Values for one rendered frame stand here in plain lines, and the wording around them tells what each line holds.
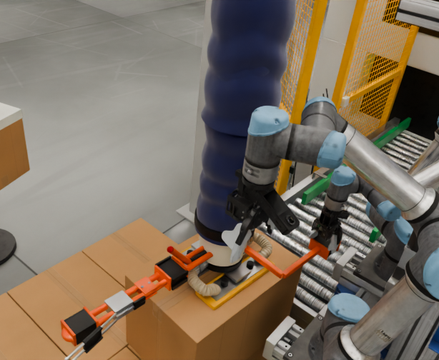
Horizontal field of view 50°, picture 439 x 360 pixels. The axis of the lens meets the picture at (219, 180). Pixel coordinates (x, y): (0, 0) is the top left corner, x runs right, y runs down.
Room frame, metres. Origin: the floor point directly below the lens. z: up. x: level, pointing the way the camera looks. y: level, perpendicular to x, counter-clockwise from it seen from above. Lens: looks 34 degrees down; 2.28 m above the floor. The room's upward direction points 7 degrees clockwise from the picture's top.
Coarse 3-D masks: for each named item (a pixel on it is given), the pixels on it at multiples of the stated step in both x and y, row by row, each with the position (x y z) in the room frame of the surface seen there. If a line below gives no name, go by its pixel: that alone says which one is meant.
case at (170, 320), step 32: (160, 256) 1.36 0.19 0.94; (288, 256) 1.45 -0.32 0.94; (128, 288) 1.23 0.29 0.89; (192, 288) 1.22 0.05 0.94; (256, 288) 1.26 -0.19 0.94; (288, 288) 1.38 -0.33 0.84; (128, 320) 1.23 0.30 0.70; (160, 320) 1.10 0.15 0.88; (192, 320) 1.07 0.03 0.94; (224, 320) 1.09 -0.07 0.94; (256, 320) 1.23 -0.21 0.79; (160, 352) 1.10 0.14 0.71; (192, 352) 0.99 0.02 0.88; (224, 352) 1.10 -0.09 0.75
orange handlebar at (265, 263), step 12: (192, 252) 1.26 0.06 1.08; (252, 252) 1.30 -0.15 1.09; (312, 252) 1.33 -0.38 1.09; (192, 264) 1.20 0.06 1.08; (264, 264) 1.25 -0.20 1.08; (300, 264) 1.26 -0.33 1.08; (156, 276) 1.12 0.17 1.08; (132, 288) 1.06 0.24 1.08; (144, 288) 1.06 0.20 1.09; (156, 288) 1.07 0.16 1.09; (132, 300) 1.01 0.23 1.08; (96, 312) 0.95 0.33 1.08
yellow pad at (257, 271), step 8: (248, 256) 1.40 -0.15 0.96; (248, 264) 1.33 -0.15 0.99; (256, 264) 1.35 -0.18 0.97; (256, 272) 1.31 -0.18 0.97; (264, 272) 1.33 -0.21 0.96; (216, 280) 1.25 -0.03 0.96; (224, 280) 1.23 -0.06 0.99; (240, 280) 1.26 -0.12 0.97; (248, 280) 1.27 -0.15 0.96; (224, 288) 1.21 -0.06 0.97; (232, 288) 1.22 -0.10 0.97; (240, 288) 1.23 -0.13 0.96; (200, 296) 1.17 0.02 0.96; (208, 296) 1.17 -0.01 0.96; (216, 296) 1.17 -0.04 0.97; (224, 296) 1.18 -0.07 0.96; (232, 296) 1.19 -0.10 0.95; (208, 304) 1.14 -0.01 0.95; (216, 304) 1.14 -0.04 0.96
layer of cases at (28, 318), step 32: (128, 224) 1.99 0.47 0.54; (96, 256) 1.71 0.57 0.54; (128, 256) 1.74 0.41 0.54; (32, 288) 1.47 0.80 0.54; (64, 288) 1.49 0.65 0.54; (96, 288) 1.51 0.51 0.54; (0, 320) 1.27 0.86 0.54; (32, 320) 1.30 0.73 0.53; (0, 352) 1.12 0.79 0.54; (32, 352) 1.14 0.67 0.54; (64, 352) 1.16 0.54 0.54; (96, 352) 1.18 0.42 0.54; (128, 352) 1.19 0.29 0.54; (256, 352) 1.29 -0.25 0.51
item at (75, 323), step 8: (80, 312) 0.93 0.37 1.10; (88, 312) 0.93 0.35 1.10; (64, 320) 0.89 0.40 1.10; (72, 320) 0.90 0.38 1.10; (80, 320) 0.90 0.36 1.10; (88, 320) 0.90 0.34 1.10; (96, 320) 0.91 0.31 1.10; (64, 328) 0.88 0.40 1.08; (72, 328) 0.87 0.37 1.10; (80, 328) 0.87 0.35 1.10; (88, 328) 0.88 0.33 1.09; (96, 328) 0.90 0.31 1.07; (72, 336) 0.85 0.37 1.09; (80, 336) 0.86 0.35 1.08
